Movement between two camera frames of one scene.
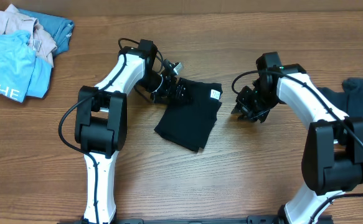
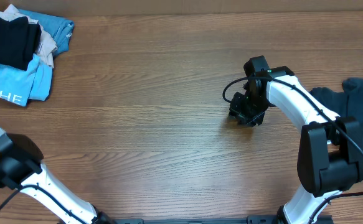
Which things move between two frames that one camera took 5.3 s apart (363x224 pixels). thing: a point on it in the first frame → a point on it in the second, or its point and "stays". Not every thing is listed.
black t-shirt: (190, 123) → (12, 43)
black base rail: (250, 219) stays
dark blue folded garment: (60, 30) stays
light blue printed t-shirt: (11, 69) stays
